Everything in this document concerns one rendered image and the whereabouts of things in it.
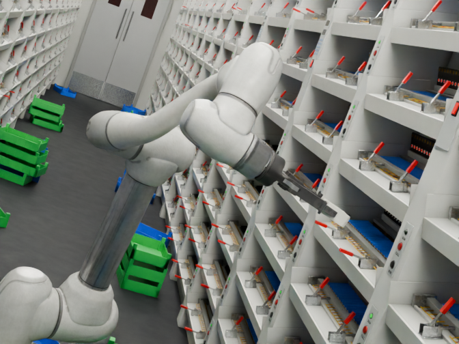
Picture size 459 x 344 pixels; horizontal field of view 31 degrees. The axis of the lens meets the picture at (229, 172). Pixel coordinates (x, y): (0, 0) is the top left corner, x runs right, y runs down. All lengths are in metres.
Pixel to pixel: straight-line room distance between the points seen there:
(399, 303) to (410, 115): 0.49
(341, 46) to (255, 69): 1.32
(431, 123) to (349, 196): 0.61
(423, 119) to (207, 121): 0.52
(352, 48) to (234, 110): 1.39
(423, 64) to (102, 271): 1.12
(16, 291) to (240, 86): 1.00
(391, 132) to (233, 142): 0.79
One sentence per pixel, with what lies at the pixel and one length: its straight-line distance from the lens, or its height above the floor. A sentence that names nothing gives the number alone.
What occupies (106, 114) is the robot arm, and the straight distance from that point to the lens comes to 2.28.
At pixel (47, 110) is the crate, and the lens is 8.20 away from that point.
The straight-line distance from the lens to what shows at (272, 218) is 3.17.
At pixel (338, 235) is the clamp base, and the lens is 2.31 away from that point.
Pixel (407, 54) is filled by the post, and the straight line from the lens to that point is 2.48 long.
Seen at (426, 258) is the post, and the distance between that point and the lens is 1.83.
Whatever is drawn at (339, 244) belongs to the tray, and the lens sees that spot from 2.26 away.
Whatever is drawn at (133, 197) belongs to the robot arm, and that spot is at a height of 0.82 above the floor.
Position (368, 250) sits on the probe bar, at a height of 0.97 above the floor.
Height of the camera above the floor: 1.33
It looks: 8 degrees down
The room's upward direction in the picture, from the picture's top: 21 degrees clockwise
